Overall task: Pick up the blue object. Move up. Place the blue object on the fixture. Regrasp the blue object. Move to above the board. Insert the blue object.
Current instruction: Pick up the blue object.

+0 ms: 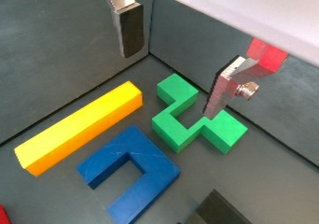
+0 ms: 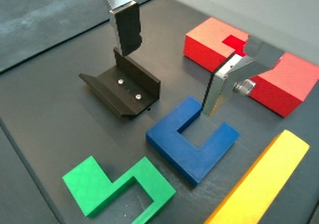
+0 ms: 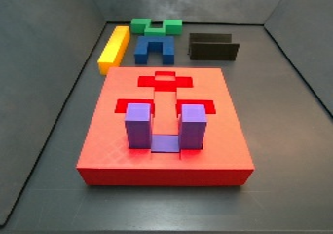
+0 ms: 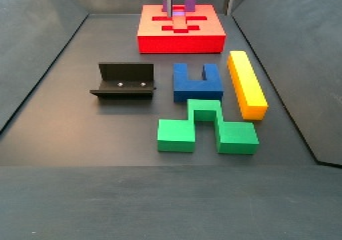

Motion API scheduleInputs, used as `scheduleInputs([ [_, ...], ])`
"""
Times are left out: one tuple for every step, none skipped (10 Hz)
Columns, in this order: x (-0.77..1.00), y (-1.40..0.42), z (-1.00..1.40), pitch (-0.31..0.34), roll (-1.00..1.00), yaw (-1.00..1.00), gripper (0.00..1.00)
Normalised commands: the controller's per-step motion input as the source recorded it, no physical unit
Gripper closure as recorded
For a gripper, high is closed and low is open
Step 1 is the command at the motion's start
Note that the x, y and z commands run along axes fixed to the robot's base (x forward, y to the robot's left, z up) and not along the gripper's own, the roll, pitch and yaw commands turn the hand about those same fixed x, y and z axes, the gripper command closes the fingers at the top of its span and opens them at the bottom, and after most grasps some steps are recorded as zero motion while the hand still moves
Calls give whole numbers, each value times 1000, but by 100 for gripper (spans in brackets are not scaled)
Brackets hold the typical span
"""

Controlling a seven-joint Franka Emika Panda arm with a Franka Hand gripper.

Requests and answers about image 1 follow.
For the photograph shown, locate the yellow long bar block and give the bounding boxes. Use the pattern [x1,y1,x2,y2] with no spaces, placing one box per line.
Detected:
[14,81,142,176]

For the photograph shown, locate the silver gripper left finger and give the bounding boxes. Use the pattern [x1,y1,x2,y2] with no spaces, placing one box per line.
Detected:
[105,0,144,58]

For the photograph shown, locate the red slotted base block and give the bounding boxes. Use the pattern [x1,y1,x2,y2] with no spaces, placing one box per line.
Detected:
[247,38,288,73]

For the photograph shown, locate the blue U-shaped block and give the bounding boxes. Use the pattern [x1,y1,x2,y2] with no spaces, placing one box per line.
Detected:
[77,126,180,224]

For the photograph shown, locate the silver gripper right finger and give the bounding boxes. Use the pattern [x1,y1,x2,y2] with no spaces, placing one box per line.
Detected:
[202,56,259,119]

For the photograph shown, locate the black angle fixture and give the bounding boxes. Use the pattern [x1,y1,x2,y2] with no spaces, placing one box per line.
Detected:
[176,189,253,224]

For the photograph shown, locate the green zigzag block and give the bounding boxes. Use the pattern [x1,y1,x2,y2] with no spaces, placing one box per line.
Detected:
[152,74,248,154]

